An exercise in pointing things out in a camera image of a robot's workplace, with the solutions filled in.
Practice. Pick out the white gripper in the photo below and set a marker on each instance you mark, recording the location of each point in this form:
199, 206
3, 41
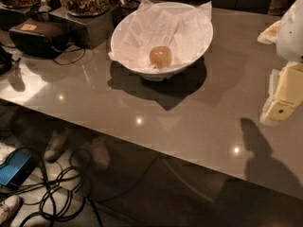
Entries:
291, 35

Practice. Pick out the yellow-red apple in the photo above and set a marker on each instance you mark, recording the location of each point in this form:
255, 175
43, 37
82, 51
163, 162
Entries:
161, 57

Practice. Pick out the white bowl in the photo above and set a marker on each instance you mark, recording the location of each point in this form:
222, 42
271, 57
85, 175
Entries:
164, 71

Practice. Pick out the white paper liner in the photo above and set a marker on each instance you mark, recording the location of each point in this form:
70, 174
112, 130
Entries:
151, 32

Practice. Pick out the dark cup with spoon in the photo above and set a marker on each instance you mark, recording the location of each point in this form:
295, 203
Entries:
126, 3

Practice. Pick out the grey metal stand box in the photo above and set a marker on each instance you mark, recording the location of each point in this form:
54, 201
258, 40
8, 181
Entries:
86, 31

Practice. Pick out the black VR headset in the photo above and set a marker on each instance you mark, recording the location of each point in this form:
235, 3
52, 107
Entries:
40, 39

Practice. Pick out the metal serving scoop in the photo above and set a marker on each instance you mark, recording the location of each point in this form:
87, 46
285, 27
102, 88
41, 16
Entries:
44, 7

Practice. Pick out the blue foot pedal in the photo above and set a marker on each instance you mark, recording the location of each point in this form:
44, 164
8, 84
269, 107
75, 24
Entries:
16, 168

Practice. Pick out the white shoe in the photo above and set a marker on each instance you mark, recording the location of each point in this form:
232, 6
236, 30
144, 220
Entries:
9, 207

